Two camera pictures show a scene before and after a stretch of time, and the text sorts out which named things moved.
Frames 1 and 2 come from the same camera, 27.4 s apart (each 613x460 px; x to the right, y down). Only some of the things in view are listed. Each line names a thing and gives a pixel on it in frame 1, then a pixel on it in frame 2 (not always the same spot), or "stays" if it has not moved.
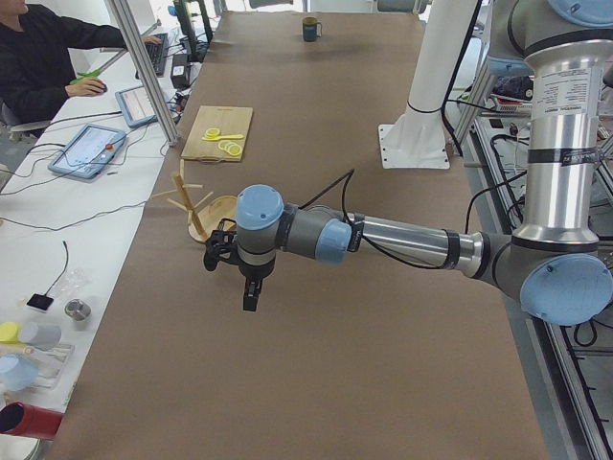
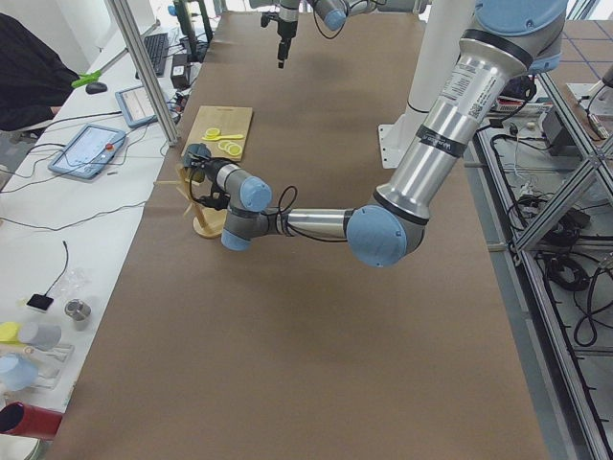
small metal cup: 78,310 stays
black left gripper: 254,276 -> 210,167
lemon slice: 212,132 stays
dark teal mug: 309,29 -> 195,149
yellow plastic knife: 230,136 stays
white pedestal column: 417,139 stays
